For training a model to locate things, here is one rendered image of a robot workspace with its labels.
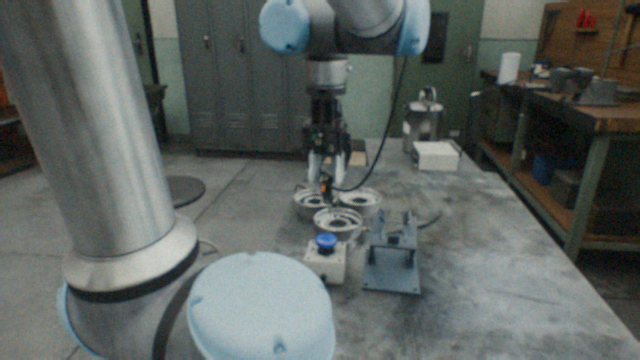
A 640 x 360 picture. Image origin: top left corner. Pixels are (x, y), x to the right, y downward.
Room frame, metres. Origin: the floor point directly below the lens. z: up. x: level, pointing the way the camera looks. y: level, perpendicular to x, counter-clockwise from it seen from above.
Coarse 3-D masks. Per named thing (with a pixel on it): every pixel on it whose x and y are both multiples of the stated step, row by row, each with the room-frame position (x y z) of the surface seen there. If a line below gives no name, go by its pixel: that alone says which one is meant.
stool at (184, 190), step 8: (168, 176) 1.58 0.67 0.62; (176, 176) 1.58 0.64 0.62; (184, 176) 1.58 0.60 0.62; (168, 184) 1.49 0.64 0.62; (176, 184) 1.49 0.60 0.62; (184, 184) 1.49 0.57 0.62; (192, 184) 1.49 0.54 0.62; (200, 184) 1.49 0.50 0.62; (176, 192) 1.41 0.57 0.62; (184, 192) 1.41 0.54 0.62; (192, 192) 1.41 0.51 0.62; (200, 192) 1.42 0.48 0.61; (176, 200) 1.33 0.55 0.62; (184, 200) 1.34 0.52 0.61; (192, 200) 1.36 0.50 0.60; (176, 208) 1.31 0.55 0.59; (200, 240) 1.62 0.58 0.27; (216, 248) 1.54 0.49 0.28
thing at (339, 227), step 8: (336, 208) 0.80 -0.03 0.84; (320, 216) 0.78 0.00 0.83; (328, 216) 0.78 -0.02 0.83; (352, 216) 0.78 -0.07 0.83; (360, 216) 0.76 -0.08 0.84; (328, 224) 0.75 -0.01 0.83; (336, 224) 0.77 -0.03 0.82; (344, 224) 0.76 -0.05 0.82; (360, 224) 0.73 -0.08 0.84; (320, 232) 0.71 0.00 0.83; (328, 232) 0.70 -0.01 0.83; (336, 232) 0.70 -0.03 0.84; (344, 232) 0.70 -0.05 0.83; (352, 232) 0.71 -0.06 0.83; (360, 232) 0.73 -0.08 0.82; (344, 240) 0.70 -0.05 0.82; (352, 240) 0.71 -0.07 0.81
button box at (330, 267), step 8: (312, 248) 0.62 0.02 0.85; (320, 248) 0.61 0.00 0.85; (336, 248) 0.62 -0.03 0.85; (344, 248) 0.62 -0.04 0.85; (312, 256) 0.59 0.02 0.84; (320, 256) 0.59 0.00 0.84; (328, 256) 0.59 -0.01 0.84; (336, 256) 0.59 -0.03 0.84; (344, 256) 0.59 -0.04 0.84; (304, 264) 0.58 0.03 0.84; (312, 264) 0.58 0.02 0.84; (320, 264) 0.58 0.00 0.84; (328, 264) 0.58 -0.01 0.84; (336, 264) 0.57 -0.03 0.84; (344, 264) 0.60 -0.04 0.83; (320, 272) 0.58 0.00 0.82; (328, 272) 0.58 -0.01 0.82; (336, 272) 0.57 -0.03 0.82; (344, 272) 0.60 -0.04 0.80; (328, 280) 0.58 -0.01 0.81; (336, 280) 0.57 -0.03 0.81
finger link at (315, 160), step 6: (312, 156) 0.69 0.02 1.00; (318, 156) 0.71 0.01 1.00; (312, 162) 0.69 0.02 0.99; (318, 162) 0.71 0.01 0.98; (312, 168) 0.68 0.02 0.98; (318, 168) 0.71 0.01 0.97; (312, 174) 0.68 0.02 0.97; (318, 174) 0.71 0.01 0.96; (312, 180) 0.69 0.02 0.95; (318, 180) 0.71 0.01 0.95; (318, 186) 0.71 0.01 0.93; (318, 192) 0.71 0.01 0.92
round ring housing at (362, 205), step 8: (352, 192) 0.91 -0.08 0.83; (360, 192) 0.92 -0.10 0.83; (368, 192) 0.91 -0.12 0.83; (376, 192) 0.89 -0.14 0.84; (352, 200) 0.88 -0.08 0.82; (360, 200) 0.89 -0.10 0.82; (368, 200) 0.87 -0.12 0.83; (376, 200) 0.88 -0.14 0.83; (344, 208) 0.83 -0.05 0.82; (352, 208) 0.82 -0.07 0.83; (360, 208) 0.82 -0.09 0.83; (368, 208) 0.82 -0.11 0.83; (376, 208) 0.83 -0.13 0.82; (368, 216) 0.83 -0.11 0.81
